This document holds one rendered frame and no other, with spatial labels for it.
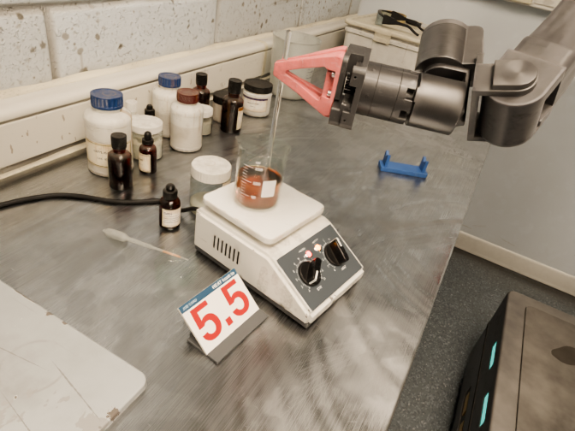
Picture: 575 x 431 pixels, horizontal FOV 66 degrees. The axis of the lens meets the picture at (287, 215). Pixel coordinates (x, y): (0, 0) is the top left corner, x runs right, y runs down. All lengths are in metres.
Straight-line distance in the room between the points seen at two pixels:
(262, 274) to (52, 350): 0.23
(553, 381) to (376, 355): 0.76
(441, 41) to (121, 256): 0.46
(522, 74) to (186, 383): 0.44
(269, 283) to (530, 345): 0.90
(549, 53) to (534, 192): 1.60
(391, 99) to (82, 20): 0.56
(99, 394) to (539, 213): 1.91
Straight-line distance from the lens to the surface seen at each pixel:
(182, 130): 0.84
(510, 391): 1.18
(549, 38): 0.54
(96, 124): 0.74
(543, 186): 2.09
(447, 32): 0.55
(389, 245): 0.71
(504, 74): 0.48
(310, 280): 0.52
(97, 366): 0.49
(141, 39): 0.97
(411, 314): 0.61
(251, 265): 0.54
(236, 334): 0.51
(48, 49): 0.84
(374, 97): 0.48
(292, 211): 0.57
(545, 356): 1.31
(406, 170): 0.94
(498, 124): 0.50
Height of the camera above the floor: 1.15
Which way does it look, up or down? 34 degrees down
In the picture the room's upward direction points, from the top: 12 degrees clockwise
